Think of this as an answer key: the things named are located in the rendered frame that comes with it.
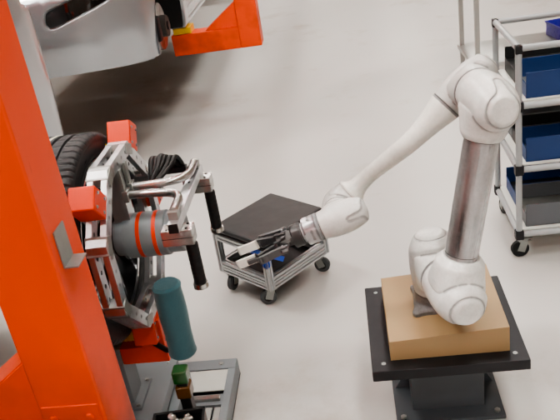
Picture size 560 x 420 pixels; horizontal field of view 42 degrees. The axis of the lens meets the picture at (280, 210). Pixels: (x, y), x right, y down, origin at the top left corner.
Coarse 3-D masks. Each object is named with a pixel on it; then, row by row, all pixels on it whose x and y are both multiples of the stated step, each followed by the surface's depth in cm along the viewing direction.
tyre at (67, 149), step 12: (84, 132) 221; (96, 132) 225; (60, 144) 212; (72, 144) 210; (84, 144) 213; (96, 144) 221; (60, 156) 206; (72, 156) 206; (84, 156) 211; (96, 156) 221; (60, 168) 203; (72, 168) 203; (84, 168) 210; (72, 180) 201; (108, 324) 216; (120, 324) 226; (120, 336) 225
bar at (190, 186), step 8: (200, 168) 235; (192, 176) 228; (200, 176) 234; (184, 184) 223; (192, 184) 222; (184, 192) 218; (192, 192) 221; (184, 200) 213; (184, 208) 209; (184, 216) 208; (168, 224) 200; (176, 224) 200; (176, 232) 201
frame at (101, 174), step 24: (120, 144) 222; (96, 168) 207; (144, 168) 239; (96, 240) 199; (96, 264) 201; (144, 264) 248; (120, 288) 205; (144, 288) 242; (120, 312) 207; (144, 312) 224
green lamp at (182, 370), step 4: (180, 364) 196; (184, 364) 196; (172, 368) 195; (176, 368) 195; (180, 368) 195; (184, 368) 195; (172, 372) 194; (176, 372) 194; (180, 372) 193; (184, 372) 193; (188, 372) 196; (172, 376) 194; (176, 376) 194; (180, 376) 194; (184, 376) 194; (188, 376) 196; (172, 380) 195; (176, 380) 194; (180, 380) 194; (184, 380) 194; (176, 384) 195
